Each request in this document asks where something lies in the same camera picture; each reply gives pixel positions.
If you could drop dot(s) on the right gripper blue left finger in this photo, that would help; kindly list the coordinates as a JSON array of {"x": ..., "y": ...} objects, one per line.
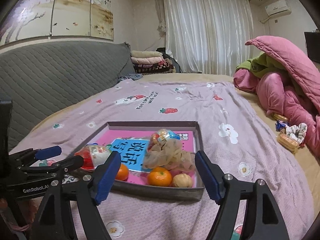
[{"x": 104, "y": 177}]

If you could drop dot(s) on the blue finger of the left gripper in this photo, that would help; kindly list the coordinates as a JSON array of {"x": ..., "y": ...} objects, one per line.
[
  {"x": 47, "y": 153},
  {"x": 69, "y": 164}
]

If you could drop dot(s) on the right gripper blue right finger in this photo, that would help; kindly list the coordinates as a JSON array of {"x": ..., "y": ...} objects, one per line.
[{"x": 211, "y": 175}]

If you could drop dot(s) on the orange tangerine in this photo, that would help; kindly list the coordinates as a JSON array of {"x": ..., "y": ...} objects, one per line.
[
  {"x": 123, "y": 173},
  {"x": 159, "y": 176}
]

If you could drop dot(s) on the red toy egg packet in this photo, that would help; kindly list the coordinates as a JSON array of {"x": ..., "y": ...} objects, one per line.
[
  {"x": 161, "y": 135},
  {"x": 93, "y": 156}
]

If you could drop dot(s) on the beige walnut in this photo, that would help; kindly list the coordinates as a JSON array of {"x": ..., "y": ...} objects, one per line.
[{"x": 182, "y": 180}]

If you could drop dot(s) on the beige sheer scrunchie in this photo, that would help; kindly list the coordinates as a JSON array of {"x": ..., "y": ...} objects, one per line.
[{"x": 169, "y": 155}]

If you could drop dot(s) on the pink and blue workbook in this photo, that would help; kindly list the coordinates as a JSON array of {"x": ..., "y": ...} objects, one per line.
[{"x": 132, "y": 147}]

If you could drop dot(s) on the pink strawberry print bedsheet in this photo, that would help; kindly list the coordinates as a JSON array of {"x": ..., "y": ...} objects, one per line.
[{"x": 233, "y": 136}]

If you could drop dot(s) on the grey cardboard tray box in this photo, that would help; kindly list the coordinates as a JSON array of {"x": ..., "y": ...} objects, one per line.
[{"x": 191, "y": 140}]

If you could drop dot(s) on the grey quilted headboard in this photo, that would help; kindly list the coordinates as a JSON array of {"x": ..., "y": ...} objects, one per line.
[{"x": 44, "y": 78}]

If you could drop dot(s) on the snack wrappers pile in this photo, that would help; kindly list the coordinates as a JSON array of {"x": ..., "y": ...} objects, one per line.
[{"x": 290, "y": 137}]

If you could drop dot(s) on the pink quilted duvet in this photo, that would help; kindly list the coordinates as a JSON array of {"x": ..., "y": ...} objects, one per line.
[{"x": 295, "y": 95}]

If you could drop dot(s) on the stack of folded blankets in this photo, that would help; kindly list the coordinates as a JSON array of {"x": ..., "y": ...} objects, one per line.
[{"x": 152, "y": 62}]

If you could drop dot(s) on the green blanket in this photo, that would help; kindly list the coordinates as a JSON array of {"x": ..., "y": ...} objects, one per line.
[{"x": 261, "y": 65}]

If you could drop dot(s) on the white sheer curtain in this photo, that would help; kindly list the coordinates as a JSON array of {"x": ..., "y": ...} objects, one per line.
[{"x": 206, "y": 36}]

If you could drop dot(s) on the black television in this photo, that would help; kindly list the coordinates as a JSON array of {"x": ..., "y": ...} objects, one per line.
[{"x": 312, "y": 40}]

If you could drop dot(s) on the white air conditioner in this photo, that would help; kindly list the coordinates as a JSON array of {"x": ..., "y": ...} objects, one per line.
[{"x": 277, "y": 7}]

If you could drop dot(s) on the floral wall painting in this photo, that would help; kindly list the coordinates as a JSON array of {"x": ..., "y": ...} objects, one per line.
[{"x": 38, "y": 18}]

